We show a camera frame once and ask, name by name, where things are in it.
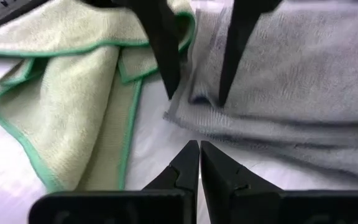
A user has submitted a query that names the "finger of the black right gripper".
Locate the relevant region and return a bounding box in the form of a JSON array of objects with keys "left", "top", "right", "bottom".
[
  {"left": 218, "top": 0, "right": 282, "bottom": 106},
  {"left": 113, "top": 0, "right": 181, "bottom": 100}
]

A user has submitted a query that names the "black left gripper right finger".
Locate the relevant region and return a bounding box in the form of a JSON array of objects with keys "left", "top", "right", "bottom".
[{"left": 200, "top": 140, "right": 358, "bottom": 224}]

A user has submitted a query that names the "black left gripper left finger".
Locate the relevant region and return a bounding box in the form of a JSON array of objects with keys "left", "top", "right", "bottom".
[{"left": 28, "top": 139, "right": 200, "bottom": 224}]

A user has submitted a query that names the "grey microfiber towel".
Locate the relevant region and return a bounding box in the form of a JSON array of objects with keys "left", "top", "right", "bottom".
[{"left": 163, "top": 1, "right": 358, "bottom": 187}]

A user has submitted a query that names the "pale green microfiber towel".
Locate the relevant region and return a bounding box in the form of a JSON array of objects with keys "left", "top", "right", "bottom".
[{"left": 0, "top": 0, "right": 196, "bottom": 192}]

